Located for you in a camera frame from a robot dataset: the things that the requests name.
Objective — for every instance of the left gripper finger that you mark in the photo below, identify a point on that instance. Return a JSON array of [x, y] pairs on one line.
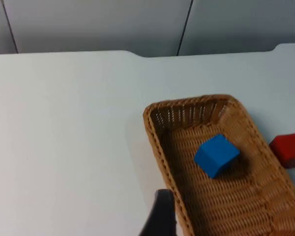
[[162, 216]]

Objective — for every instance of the brown wicker basket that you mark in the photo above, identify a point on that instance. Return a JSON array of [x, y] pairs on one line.
[[236, 204]]

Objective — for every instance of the blue cube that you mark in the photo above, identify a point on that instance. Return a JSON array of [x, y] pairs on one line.
[[216, 155]]

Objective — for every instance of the red cube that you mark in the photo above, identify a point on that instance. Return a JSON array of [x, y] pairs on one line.
[[288, 150]]

